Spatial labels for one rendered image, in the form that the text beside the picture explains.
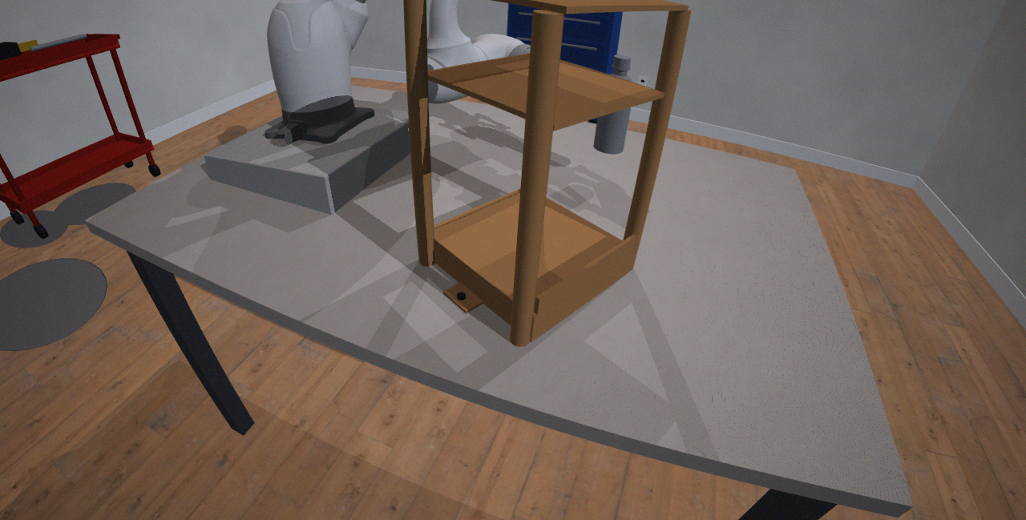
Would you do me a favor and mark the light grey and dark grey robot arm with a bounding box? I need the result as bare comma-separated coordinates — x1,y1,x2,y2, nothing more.
265,0,531,144

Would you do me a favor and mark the grey bottle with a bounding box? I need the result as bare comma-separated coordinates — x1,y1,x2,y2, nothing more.
593,55,632,155

